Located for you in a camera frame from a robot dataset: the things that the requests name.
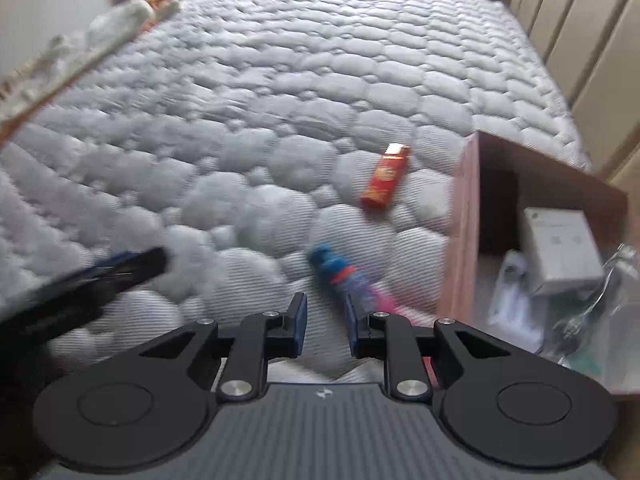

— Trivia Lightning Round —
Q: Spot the beige padded headboard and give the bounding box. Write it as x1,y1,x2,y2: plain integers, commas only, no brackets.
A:
510,0,639,192

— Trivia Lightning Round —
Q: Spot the red blue tube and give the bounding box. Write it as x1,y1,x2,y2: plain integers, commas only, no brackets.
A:
308,244,397,314

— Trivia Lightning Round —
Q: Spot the clear bag with parts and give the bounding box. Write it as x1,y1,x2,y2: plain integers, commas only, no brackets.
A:
540,244,639,379

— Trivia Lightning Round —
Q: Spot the white folded cloth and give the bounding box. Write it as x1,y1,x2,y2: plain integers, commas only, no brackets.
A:
1,0,179,141

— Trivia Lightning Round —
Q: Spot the quilted grey mattress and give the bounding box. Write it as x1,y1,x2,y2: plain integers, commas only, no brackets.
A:
1,0,590,382

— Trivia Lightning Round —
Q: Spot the pink cardboard box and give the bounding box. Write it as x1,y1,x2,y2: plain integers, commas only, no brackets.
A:
436,131,639,324

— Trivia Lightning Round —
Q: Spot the white cable box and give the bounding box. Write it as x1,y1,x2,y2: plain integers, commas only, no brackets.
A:
520,207,604,296

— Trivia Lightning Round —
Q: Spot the red lighter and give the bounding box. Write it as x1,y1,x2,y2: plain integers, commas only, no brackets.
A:
360,143,410,210

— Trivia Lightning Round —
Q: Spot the green plastic tool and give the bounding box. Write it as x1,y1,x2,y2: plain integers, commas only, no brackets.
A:
558,349,603,377

